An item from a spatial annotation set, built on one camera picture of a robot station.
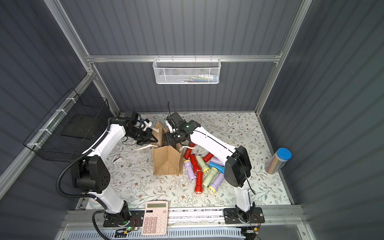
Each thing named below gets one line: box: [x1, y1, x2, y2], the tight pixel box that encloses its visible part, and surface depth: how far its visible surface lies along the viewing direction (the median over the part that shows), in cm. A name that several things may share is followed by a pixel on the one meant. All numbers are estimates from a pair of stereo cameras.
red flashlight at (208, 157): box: [202, 152, 214, 163], surface depth 95 cm
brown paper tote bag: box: [152, 121, 184, 175], surface depth 86 cm
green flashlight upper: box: [196, 154, 211, 174], surface depth 91 cm
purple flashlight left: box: [184, 159, 196, 181], surface depth 89 cm
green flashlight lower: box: [203, 167, 219, 188], surface depth 86 cm
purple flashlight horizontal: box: [211, 156, 225, 167], surface depth 93 cm
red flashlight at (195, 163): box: [190, 154, 201, 173], surface depth 91 cm
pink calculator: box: [141, 201, 169, 236], surface depth 74 cm
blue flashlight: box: [208, 161, 226, 174], surface depth 91 cm
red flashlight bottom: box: [194, 171, 203, 194], surface depth 84 cm
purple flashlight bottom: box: [208, 172, 224, 193], surface depth 84 cm
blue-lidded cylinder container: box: [264, 147, 293, 175], surface depth 79 cm
